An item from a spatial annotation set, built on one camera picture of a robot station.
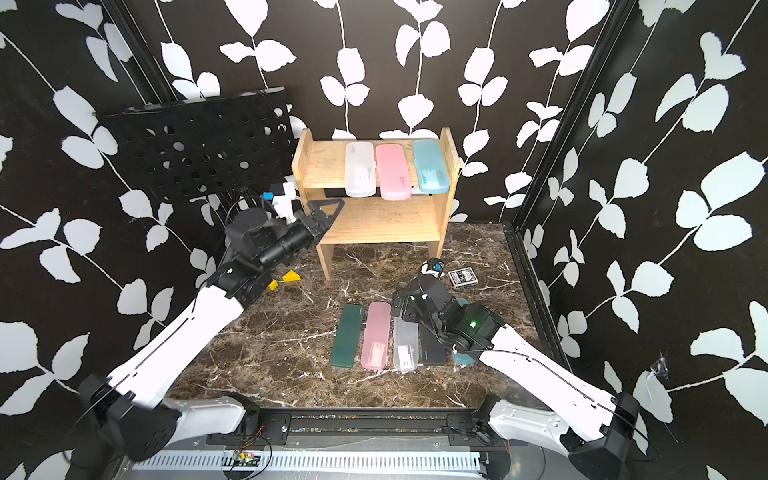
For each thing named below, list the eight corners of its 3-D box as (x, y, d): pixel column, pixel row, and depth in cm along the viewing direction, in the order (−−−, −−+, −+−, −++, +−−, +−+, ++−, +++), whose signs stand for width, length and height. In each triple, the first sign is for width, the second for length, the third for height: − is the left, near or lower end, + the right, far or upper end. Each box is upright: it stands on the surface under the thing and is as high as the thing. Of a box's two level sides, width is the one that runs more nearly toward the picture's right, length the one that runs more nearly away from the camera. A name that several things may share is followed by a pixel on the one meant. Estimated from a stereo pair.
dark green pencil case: (329, 366, 86) (328, 363, 84) (344, 306, 99) (343, 302, 97) (353, 369, 86) (353, 366, 84) (366, 308, 99) (365, 305, 97)
